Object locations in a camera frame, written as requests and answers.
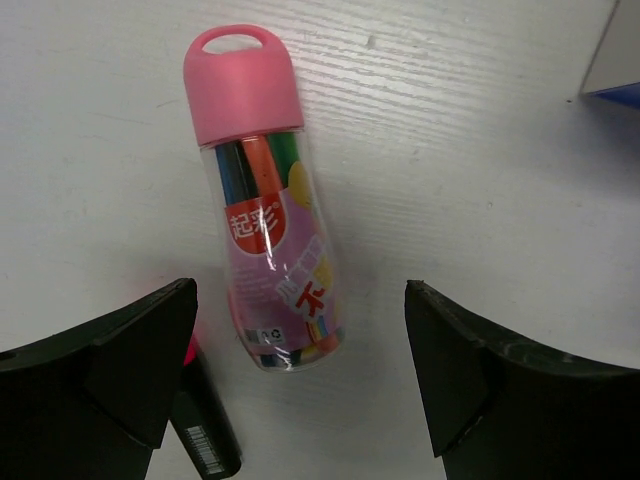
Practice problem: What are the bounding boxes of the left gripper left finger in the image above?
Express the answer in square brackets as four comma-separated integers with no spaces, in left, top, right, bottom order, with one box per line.
[1,278,198,479]

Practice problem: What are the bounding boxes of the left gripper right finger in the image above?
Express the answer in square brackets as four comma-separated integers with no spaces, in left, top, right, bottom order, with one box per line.
[404,280,639,479]

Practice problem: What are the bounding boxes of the pink cap marker bottle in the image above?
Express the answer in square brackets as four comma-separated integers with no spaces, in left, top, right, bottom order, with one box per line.
[183,24,344,372]

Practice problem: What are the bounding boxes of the blue drawer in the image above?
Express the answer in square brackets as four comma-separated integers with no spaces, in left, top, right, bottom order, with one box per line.
[582,82,640,110]

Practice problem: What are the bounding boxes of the pink highlighter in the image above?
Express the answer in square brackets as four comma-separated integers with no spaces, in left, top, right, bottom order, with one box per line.
[170,338,242,479]

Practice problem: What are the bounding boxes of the white drawer cabinet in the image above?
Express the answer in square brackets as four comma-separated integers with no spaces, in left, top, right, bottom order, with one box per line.
[580,0,640,95]

